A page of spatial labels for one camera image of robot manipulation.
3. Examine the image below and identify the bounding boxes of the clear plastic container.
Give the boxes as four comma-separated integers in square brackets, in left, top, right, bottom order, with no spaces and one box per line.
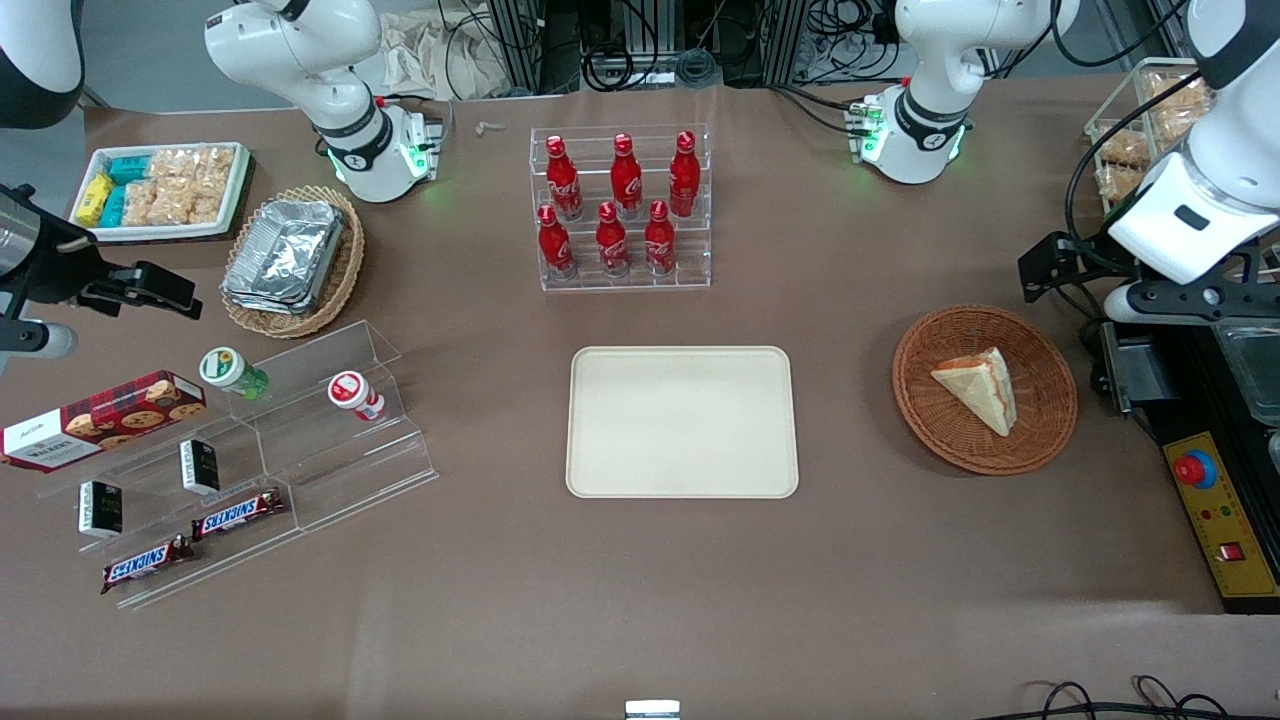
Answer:
[1213,322,1280,429]

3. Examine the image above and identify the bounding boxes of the round brown wicker basket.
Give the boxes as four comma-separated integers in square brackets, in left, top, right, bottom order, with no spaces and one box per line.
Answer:
[892,305,1079,476]

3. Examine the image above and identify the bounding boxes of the black yellow control box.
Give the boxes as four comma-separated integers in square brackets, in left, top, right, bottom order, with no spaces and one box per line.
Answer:
[1098,320,1280,614]

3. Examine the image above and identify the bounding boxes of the black floor cable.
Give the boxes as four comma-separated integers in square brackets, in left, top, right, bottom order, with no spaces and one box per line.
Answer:
[985,675,1280,720]

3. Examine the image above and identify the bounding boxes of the red cola bottle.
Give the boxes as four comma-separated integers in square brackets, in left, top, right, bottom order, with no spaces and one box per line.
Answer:
[644,200,677,276]
[537,204,577,281]
[545,136,584,221]
[669,131,699,218]
[596,201,631,278]
[610,133,643,219]

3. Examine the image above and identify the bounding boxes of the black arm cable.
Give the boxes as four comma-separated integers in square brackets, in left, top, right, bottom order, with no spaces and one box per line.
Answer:
[1064,98,1203,269]

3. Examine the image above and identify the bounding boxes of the black base cables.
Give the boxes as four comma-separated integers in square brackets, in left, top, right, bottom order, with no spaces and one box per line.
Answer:
[768,84,869,137]

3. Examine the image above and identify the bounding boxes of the red tartan cookie box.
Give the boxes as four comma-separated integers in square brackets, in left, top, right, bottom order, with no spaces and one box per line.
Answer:
[0,370,209,473]

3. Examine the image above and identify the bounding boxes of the clear acrylic stepped display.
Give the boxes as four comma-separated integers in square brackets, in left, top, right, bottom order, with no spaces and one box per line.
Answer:
[38,320,441,611]

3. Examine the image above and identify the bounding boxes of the yellow snack packet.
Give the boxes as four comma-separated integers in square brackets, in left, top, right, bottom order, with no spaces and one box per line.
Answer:
[75,173,114,227]

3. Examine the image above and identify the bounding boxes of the clear bag of crackers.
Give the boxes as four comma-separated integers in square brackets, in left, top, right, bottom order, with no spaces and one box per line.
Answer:
[1094,130,1153,203]
[1143,74,1217,153]

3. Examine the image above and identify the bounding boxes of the white rectangular snack tray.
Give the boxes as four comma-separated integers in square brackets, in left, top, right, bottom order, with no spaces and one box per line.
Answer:
[68,142,253,244]

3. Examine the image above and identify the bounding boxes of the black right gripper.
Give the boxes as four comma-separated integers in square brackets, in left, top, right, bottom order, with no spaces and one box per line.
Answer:
[0,185,203,363]

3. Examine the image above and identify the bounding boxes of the coiled black cable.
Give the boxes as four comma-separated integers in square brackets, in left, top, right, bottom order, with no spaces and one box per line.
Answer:
[582,44,638,89]

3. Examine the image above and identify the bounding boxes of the aluminium frame post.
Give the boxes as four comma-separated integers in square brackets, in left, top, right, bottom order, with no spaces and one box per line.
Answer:
[486,0,547,97]

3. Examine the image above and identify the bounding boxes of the stacked aluminium foil trays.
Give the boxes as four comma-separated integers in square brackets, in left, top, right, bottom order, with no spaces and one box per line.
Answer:
[222,198,347,316]

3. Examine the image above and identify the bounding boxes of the small black white box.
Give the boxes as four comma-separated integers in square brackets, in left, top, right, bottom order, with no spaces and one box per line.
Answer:
[78,480,125,540]
[179,439,221,497]

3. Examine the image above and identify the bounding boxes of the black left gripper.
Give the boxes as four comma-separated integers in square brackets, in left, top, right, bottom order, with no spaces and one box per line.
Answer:
[1018,232,1280,327]

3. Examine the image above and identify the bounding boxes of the oval light wicker basket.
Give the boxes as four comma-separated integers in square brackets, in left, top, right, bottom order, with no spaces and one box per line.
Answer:
[220,185,366,339]

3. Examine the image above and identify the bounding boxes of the beige plastic tray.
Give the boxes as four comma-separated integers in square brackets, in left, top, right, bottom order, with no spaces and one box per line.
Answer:
[566,346,800,499]

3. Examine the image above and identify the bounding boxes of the clear acrylic bottle rack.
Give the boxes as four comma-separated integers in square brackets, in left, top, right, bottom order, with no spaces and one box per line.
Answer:
[530,124,713,293]

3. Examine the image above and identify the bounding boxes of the brown snickers bar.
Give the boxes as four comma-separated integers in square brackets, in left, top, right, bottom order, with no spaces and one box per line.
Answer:
[191,488,287,542]
[99,534,197,596]

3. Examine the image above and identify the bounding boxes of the clear snack display box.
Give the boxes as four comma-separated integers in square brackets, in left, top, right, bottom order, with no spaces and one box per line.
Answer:
[1084,57,1217,217]

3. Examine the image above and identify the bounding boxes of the red emergency stop button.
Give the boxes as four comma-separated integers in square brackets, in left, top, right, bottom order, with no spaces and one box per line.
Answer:
[1174,451,1219,492]

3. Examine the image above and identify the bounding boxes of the triangle sandwich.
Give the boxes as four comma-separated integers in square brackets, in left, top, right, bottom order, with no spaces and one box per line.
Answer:
[930,347,1018,438]

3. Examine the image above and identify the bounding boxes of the crumpled beige paper bag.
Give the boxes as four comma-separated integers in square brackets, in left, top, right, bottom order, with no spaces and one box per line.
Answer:
[378,12,513,102]

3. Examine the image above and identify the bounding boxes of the green yoghurt cup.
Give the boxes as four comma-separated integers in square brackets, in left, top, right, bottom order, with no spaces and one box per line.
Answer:
[199,347,270,400]

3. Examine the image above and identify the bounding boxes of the red yoghurt cup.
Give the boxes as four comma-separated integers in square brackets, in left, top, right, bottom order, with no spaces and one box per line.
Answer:
[327,371,387,424]

